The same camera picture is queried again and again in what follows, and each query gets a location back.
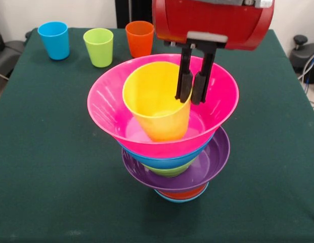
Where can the orange plastic bowl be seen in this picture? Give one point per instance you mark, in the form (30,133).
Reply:
(183,195)

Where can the small green plastic bowl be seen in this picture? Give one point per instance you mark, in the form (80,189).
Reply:
(169,172)

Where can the black chair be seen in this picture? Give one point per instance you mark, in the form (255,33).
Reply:
(7,55)

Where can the dark green tablecloth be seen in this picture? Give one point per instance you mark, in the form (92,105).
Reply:
(70,164)

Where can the black equipment base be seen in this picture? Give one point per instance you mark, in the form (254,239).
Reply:
(306,54)

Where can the purple plastic bowl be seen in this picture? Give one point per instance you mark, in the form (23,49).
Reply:
(217,157)

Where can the orange plastic cup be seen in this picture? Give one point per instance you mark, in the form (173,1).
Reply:
(139,40)

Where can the large pink plastic bowl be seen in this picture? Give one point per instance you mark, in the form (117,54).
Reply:
(108,101)

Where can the blue plastic cup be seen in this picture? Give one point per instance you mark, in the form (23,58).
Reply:
(55,40)

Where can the large blue plastic bowl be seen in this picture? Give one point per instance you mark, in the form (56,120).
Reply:
(159,162)

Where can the yellow plastic cup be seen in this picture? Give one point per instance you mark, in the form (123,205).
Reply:
(151,101)

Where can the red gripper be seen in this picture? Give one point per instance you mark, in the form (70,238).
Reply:
(209,20)

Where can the small blue plastic bowl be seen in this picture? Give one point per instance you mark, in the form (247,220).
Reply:
(182,200)

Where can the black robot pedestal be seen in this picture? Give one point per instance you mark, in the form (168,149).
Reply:
(136,11)

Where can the lime green plastic cup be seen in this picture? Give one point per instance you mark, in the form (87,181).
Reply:
(99,48)

